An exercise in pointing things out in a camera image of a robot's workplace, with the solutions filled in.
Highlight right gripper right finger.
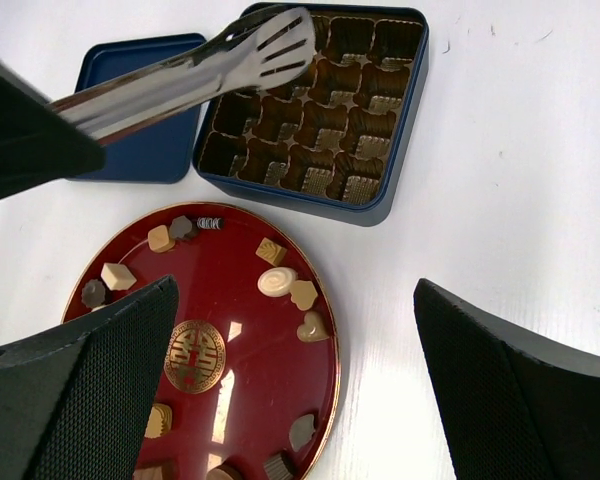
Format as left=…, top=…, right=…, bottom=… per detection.
left=413, top=279, right=600, bottom=479

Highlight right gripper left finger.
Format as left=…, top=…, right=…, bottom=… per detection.
left=0, top=275, right=179, bottom=479

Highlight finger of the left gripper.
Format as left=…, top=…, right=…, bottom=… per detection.
left=0, top=62, right=105, bottom=200

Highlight white rectangular chocolate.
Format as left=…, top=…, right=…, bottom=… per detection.
left=101, top=263, right=137, bottom=291

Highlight silver metal tongs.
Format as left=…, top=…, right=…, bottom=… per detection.
left=51, top=4, right=316, bottom=145

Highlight heart shaped tan chocolate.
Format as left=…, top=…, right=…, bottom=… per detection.
left=296, top=311, right=330, bottom=343

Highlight white oval chocolate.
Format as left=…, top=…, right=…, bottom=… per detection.
left=257, top=267, right=297, bottom=298

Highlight blue chocolate tin box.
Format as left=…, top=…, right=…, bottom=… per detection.
left=192, top=4, right=430, bottom=227

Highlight blue tin lid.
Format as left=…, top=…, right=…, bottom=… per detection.
left=64, top=33, right=219, bottom=184

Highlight red round plate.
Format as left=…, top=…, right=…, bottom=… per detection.
left=64, top=202, right=341, bottom=479

